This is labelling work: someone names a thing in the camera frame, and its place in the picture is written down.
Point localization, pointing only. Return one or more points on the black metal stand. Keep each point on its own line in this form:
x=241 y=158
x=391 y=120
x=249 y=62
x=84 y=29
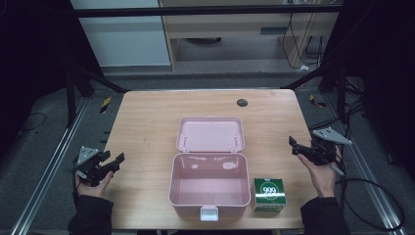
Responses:
x=71 y=98
x=341 y=94

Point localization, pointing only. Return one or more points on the dark round table grommet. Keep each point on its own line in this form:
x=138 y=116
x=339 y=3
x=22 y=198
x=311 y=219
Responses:
x=242 y=103

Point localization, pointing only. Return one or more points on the pink plastic storage box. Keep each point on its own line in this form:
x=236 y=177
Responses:
x=208 y=176

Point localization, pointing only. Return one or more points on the wooden desk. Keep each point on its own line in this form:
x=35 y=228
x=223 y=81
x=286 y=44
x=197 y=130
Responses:
x=235 y=29

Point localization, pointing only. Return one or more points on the white plug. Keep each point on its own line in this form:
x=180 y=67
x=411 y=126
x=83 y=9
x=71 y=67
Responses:
x=304 y=68

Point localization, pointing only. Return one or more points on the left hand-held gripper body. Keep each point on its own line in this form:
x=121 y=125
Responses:
x=88 y=163

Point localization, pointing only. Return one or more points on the black horizontal frame bar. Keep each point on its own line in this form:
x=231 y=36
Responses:
x=208 y=10

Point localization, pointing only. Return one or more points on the green medicine box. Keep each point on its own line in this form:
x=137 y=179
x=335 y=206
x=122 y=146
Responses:
x=269 y=194

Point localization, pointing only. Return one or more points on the person's left hand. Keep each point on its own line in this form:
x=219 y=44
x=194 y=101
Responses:
x=93 y=186

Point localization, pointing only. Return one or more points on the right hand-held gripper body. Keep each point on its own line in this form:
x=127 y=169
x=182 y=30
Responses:
x=324 y=148

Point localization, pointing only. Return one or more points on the aluminium floor rail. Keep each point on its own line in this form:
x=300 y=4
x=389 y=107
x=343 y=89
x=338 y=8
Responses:
x=49 y=166
x=372 y=182

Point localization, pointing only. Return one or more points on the yellow black floor tape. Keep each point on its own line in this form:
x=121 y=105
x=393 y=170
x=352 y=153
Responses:
x=105 y=105
x=317 y=102

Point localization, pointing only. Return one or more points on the person's right hand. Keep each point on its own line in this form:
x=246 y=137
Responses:
x=321 y=178

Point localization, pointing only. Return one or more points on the white cabinet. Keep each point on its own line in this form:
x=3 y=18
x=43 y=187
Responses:
x=124 y=39

